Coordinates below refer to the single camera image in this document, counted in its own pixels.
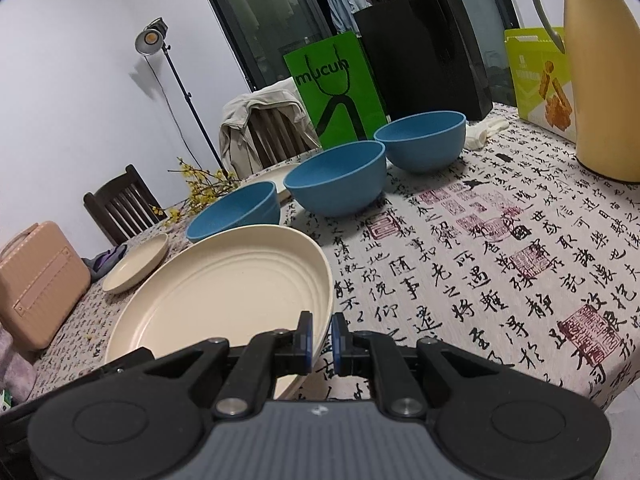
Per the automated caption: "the black paper bag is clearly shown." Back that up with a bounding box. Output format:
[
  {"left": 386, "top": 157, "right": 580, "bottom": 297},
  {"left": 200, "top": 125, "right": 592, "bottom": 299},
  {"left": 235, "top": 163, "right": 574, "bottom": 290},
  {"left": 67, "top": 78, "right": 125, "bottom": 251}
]
[{"left": 352, "top": 0, "right": 493, "bottom": 122}]

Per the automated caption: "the yellow flower branch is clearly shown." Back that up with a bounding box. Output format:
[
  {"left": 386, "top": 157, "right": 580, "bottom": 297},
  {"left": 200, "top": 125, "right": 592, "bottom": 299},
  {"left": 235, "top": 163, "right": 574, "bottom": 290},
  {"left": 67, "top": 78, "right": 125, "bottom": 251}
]
[{"left": 162, "top": 157, "right": 246, "bottom": 226}]

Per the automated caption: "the yellow-green snack box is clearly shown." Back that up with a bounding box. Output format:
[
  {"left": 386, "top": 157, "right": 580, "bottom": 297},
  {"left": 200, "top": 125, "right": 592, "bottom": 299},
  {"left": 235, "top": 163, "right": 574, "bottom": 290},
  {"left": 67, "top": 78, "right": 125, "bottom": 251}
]
[{"left": 504, "top": 26, "right": 578, "bottom": 142}]

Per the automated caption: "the pink suitcase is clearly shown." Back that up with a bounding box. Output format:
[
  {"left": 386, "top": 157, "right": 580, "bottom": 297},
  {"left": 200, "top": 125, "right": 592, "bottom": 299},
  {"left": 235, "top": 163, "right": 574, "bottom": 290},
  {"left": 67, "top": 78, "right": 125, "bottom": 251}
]
[{"left": 0, "top": 221, "right": 92, "bottom": 352}]

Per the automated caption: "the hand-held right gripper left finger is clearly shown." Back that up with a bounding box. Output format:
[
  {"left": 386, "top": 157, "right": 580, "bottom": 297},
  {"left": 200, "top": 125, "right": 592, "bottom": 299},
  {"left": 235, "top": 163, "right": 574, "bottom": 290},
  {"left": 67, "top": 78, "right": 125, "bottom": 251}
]
[{"left": 145, "top": 310, "right": 316, "bottom": 421}]

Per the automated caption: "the dark wooden chair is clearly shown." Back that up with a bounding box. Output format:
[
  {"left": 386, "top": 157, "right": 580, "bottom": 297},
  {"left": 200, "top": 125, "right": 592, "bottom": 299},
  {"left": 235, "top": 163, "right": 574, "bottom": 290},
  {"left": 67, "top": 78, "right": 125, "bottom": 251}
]
[{"left": 83, "top": 164, "right": 168, "bottom": 246}]

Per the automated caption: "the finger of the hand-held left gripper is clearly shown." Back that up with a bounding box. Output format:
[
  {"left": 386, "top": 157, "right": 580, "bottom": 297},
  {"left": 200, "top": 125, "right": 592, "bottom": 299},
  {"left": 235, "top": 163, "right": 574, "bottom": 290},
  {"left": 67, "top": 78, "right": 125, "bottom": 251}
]
[{"left": 90, "top": 347, "right": 156, "bottom": 376}]

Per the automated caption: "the grey and purple cloth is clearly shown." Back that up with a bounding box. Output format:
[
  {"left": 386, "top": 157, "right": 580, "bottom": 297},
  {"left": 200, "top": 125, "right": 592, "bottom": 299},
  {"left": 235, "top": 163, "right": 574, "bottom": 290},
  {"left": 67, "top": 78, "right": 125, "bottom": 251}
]
[{"left": 81, "top": 245, "right": 128, "bottom": 281}]

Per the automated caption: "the blue bowl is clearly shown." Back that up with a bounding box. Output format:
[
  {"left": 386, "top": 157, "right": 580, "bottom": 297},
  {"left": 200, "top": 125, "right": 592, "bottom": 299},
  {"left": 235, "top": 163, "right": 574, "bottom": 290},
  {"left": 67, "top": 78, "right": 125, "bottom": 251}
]
[
  {"left": 373, "top": 111, "right": 467, "bottom": 173},
  {"left": 186, "top": 181, "right": 281, "bottom": 242},
  {"left": 283, "top": 140, "right": 387, "bottom": 218}
]

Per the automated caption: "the studio lamp on stand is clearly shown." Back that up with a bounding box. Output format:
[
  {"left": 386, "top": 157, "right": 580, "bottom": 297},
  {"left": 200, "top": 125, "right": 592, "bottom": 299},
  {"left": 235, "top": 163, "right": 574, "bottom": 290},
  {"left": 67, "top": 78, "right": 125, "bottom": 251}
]
[{"left": 135, "top": 18, "right": 223, "bottom": 171}]

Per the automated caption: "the wooden chair under jacket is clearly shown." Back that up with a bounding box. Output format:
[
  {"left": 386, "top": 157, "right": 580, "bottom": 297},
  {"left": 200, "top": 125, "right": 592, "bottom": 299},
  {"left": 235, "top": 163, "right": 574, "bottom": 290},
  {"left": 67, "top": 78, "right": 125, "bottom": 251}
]
[{"left": 247, "top": 105, "right": 323, "bottom": 168}]

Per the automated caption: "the calligraphy printed tablecloth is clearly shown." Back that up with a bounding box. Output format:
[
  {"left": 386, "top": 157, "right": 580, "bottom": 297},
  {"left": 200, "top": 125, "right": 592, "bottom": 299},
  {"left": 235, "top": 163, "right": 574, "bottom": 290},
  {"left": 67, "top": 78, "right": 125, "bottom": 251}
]
[{"left": 0, "top": 102, "right": 640, "bottom": 461}]

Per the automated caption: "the beige jacket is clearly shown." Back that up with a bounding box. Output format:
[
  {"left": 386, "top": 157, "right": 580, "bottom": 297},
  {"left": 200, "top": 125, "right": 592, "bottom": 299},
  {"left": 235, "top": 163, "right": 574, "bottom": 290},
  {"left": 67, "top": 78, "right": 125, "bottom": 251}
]
[{"left": 220, "top": 77, "right": 321, "bottom": 178}]

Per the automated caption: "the white glove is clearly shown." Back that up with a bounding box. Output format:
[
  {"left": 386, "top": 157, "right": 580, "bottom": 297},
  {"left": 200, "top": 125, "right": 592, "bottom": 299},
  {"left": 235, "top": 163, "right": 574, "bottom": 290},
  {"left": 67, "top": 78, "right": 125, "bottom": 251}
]
[{"left": 465, "top": 117, "right": 510, "bottom": 150}]

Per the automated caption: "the green paper bag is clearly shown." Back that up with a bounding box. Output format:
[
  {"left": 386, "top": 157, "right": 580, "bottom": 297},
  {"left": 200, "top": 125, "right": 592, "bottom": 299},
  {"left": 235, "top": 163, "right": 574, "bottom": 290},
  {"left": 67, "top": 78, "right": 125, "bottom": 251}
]
[{"left": 283, "top": 31, "right": 388, "bottom": 151}]

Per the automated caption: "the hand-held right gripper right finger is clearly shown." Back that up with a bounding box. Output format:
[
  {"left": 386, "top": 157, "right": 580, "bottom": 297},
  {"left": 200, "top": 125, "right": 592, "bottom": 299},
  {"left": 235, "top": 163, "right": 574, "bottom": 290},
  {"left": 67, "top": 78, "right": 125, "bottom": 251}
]
[{"left": 331, "top": 312, "right": 501, "bottom": 421}]

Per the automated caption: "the cream plate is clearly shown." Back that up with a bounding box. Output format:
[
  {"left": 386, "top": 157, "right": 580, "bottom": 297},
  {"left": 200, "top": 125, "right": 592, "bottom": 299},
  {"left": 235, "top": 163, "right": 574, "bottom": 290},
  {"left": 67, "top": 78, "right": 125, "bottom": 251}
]
[
  {"left": 102, "top": 233, "right": 171, "bottom": 295},
  {"left": 104, "top": 225, "right": 335, "bottom": 401},
  {"left": 240, "top": 162, "right": 303, "bottom": 203}
]

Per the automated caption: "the dark framed glass door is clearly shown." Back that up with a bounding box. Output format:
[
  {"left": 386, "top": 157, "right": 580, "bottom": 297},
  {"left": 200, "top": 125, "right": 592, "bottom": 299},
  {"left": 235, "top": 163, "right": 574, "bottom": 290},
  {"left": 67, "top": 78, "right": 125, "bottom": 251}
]
[{"left": 192, "top": 0, "right": 521, "bottom": 93}]

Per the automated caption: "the yellow thermos jug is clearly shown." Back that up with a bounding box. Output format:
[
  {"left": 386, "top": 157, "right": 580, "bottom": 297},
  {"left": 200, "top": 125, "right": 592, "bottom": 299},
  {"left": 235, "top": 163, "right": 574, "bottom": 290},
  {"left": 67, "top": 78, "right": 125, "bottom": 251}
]
[{"left": 529, "top": 0, "right": 640, "bottom": 183}]

